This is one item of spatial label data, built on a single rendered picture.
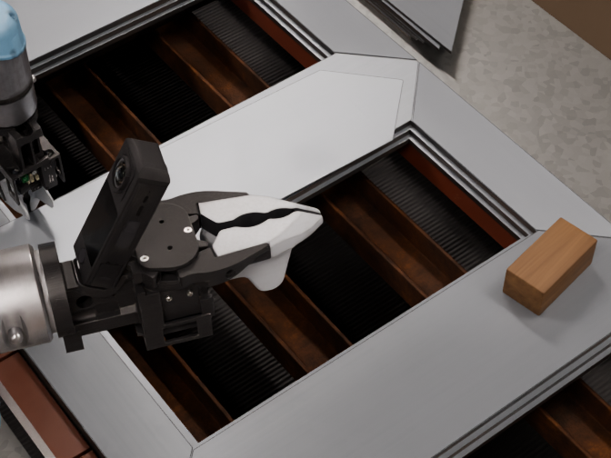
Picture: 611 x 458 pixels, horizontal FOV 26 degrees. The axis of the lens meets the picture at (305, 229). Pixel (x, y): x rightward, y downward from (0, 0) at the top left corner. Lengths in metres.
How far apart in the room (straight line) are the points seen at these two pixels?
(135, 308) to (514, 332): 0.80
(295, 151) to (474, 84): 0.38
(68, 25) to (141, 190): 1.21
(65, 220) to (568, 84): 0.84
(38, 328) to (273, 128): 1.00
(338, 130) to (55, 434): 0.61
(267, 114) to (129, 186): 1.03
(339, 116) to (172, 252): 0.99
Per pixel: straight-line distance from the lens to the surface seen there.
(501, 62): 2.18
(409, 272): 1.96
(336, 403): 1.63
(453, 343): 1.69
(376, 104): 1.96
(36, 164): 1.71
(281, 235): 0.98
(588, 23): 3.44
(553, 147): 2.06
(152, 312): 0.99
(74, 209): 1.84
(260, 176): 1.86
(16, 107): 1.65
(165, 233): 0.99
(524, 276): 1.70
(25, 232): 1.83
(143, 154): 0.93
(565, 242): 1.75
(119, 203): 0.94
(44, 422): 1.67
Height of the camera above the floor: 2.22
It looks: 50 degrees down
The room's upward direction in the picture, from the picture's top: straight up
